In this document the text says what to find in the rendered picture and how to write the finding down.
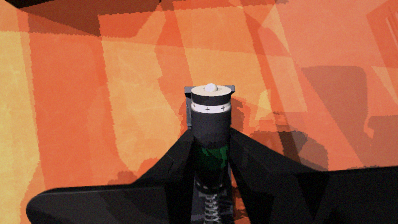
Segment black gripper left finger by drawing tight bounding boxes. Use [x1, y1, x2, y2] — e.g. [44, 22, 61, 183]
[26, 129, 195, 224]

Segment black cylindrical battery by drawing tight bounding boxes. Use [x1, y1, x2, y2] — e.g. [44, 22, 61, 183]
[191, 83, 231, 196]

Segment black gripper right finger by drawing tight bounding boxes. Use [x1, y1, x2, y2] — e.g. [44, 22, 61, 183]
[228, 127, 398, 224]

